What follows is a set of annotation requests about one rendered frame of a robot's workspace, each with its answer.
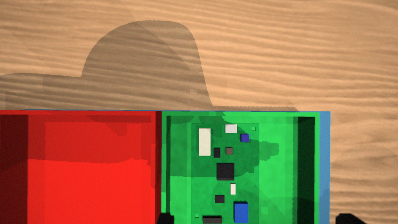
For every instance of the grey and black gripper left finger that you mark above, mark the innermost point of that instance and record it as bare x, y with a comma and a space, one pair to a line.
165, 218

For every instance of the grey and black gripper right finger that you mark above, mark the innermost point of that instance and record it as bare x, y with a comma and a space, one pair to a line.
348, 218

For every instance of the green circuit board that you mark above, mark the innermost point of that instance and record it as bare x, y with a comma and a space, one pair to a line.
224, 173

